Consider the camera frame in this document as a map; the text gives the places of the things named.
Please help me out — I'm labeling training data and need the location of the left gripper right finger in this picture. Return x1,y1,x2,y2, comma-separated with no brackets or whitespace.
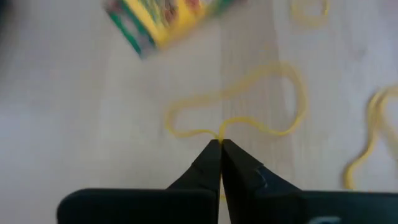
221,139,308,224

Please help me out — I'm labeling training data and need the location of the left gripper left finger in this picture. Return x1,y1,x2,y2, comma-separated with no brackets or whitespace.
167,139,222,192

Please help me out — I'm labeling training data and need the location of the yellow rubber band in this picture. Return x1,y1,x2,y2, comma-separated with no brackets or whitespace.
290,0,331,28
343,84,398,191
164,60,309,200

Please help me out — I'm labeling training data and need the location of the yellow green crayon box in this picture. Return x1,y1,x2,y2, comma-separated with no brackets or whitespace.
101,0,248,60

